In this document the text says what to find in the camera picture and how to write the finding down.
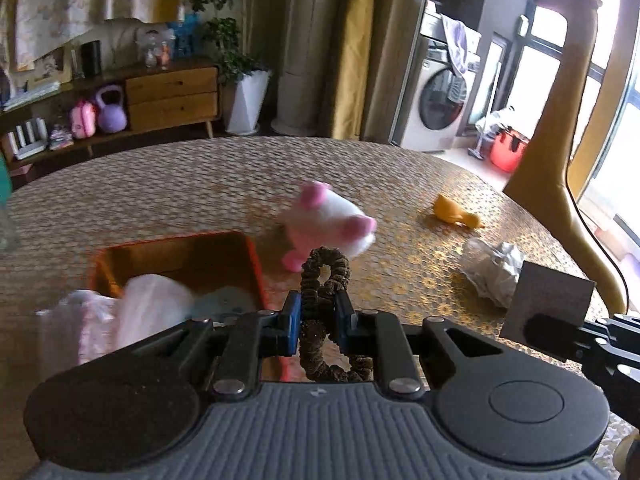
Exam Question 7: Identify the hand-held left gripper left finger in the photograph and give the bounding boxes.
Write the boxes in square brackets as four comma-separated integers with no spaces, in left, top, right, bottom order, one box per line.
[165,290,303,397]

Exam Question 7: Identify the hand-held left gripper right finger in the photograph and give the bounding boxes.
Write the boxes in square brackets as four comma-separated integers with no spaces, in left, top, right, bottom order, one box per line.
[334,290,506,397]

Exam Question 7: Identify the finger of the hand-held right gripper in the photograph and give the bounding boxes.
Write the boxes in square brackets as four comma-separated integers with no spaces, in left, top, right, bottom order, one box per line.
[597,311,640,335]
[522,312,640,361]

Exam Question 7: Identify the brown hair scrunchie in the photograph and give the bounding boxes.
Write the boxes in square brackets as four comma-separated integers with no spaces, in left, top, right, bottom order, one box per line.
[298,246,373,383]

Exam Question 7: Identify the red tin box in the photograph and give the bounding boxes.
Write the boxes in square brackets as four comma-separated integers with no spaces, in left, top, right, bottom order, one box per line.
[87,230,268,376]

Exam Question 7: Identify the clear plastic bag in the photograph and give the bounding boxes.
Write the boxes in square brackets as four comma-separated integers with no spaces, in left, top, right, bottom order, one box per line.
[460,238,526,308]

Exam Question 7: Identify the pink white plush toy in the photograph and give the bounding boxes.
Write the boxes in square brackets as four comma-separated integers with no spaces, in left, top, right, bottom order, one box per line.
[277,181,378,273]

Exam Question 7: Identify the yellow plush duck toy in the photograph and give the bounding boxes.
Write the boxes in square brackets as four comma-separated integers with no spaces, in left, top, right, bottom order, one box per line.
[432,194,486,231]

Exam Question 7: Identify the red bucket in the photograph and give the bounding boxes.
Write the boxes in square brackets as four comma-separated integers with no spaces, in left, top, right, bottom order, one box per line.
[489,127,530,173]

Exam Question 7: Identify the tall yellow giraffe figure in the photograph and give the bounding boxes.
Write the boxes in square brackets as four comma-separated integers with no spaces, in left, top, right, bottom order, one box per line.
[502,0,628,316]

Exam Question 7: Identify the floor mop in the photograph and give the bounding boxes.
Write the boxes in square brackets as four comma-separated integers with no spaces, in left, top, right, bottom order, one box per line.
[467,110,501,161]

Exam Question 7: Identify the white angular planter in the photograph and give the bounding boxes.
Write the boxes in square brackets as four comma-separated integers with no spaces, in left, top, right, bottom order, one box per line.
[225,69,272,136]

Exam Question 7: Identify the white washing machine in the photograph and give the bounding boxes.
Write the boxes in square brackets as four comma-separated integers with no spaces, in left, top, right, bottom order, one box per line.
[400,7,483,153]

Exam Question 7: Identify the wooden sideboard with drawers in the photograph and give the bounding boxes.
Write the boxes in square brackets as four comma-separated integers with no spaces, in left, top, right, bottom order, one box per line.
[0,57,223,176]

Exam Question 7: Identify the covered tower air conditioner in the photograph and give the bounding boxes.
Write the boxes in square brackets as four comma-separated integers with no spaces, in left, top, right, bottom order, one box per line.
[270,0,346,137]

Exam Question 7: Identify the yellow curtain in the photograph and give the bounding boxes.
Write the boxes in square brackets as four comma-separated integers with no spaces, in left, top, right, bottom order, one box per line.
[330,0,386,141]

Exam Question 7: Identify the purple kettlebell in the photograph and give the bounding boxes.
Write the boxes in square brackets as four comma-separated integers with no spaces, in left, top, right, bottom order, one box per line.
[95,85,128,134]

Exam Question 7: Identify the small colourful packets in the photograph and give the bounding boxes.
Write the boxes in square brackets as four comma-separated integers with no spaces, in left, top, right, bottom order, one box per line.
[49,122,76,151]

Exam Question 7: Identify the white hanging towel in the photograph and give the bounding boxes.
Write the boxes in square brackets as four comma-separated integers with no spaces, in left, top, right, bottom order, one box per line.
[440,14,482,75]

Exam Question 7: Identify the blue toy figure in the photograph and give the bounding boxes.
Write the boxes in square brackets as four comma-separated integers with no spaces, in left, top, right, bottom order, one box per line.
[167,12,201,58]

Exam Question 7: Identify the white upright books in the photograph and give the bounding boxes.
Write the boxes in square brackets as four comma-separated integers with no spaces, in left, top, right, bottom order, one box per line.
[5,117,51,158]

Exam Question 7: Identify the black cylinder speaker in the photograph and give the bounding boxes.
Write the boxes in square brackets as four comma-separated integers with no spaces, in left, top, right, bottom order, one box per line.
[80,40,102,78]

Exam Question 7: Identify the white keyboard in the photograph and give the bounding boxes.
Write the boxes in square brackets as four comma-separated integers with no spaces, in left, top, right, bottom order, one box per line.
[0,80,61,111]

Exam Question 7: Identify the floral draped cloth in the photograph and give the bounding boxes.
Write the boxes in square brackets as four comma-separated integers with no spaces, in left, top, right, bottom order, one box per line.
[0,0,196,73]

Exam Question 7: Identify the photo frame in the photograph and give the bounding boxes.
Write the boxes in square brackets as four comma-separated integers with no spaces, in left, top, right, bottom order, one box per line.
[27,47,71,86]

